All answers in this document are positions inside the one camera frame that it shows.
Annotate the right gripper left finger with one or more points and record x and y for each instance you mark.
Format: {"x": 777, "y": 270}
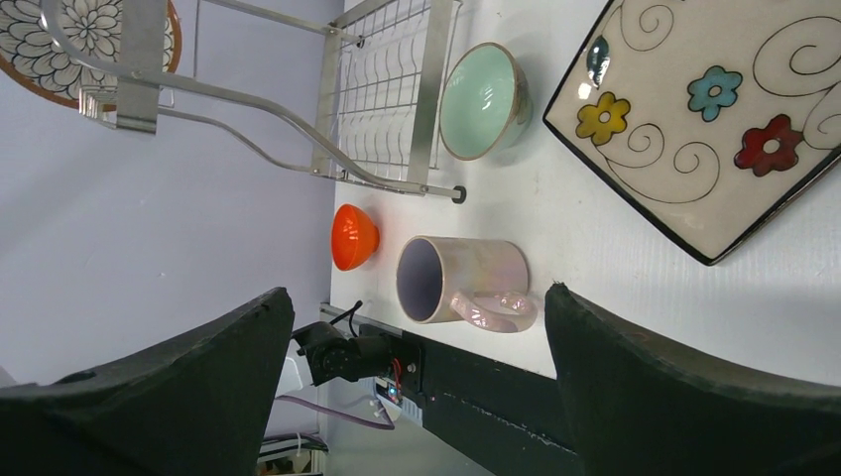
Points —
{"x": 195, "y": 404}

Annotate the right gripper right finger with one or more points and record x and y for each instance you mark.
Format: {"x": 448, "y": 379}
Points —
{"x": 639, "y": 403}

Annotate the floral petal brown-rim plate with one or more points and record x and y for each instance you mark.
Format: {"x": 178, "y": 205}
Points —
{"x": 31, "y": 58}

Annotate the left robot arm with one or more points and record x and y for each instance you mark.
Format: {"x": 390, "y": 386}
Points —
{"x": 319, "y": 353}

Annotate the stainless steel dish rack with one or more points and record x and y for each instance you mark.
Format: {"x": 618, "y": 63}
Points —
{"x": 382, "y": 73}

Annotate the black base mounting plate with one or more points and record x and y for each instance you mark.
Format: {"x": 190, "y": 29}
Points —
{"x": 508, "y": 420}

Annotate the pink iridescent mug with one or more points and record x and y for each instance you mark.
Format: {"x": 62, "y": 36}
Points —
{"x": 480, "y": 281}

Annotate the orange plastic bowl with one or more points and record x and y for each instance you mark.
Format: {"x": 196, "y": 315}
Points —
{"x": 354, "y": 237}

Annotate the square flower pattern plate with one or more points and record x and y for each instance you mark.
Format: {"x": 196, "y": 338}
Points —
{"x": 707, "y": 117}

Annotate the mint green bowl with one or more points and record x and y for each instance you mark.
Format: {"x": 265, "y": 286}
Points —
{"x": 486, "y": 105}

